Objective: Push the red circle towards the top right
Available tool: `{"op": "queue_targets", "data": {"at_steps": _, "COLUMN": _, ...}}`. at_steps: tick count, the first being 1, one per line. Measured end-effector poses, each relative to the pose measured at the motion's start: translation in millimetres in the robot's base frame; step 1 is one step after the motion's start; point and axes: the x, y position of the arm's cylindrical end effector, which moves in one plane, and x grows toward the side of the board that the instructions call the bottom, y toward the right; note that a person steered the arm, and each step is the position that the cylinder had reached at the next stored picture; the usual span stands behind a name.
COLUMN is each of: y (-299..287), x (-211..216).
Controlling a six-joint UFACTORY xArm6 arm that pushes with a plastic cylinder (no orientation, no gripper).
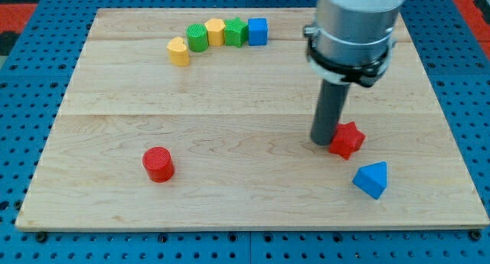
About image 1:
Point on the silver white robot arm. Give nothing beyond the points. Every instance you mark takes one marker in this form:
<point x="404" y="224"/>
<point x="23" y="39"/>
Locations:
<point x="350" y="41"/>

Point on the light wooden board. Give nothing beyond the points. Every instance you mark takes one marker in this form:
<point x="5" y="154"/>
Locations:
<point x="236" y="121"/>

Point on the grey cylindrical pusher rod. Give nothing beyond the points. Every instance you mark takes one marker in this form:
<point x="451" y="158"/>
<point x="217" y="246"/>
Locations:
<point x="328" y="112"/>

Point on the red cylinder block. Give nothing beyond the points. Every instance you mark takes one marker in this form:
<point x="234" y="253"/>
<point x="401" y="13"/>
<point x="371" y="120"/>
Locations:
<point x="158" y="164"/>

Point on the green star block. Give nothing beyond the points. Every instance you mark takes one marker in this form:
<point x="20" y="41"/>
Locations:
<point x="235" y="32"/>

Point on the yellow heart block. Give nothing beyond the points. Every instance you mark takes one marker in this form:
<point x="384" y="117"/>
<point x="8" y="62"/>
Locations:
<point x="178" y="52"/>

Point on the blue cube block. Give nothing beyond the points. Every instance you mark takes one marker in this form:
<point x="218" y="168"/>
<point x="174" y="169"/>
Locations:
<point x="258" y="31"/>

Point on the red star block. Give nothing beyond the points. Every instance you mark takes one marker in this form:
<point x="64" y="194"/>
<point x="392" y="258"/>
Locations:
<point x="347" y="140"/>

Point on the yellow hexagon block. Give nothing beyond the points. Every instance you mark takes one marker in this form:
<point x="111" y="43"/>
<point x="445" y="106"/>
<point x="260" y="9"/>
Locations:
<point x="215" y="32"/>

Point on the green cylinder block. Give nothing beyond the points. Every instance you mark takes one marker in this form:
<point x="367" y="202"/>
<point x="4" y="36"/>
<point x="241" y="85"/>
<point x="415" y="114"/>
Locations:
<point x="197" y="37"/>

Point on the blue triangle block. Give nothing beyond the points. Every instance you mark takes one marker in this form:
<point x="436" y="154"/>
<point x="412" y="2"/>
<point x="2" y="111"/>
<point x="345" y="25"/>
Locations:
<point x="372" y="179"/>

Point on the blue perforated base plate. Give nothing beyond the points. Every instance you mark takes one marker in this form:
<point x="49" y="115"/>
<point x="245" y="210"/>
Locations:
<point x="38" y="70"/>

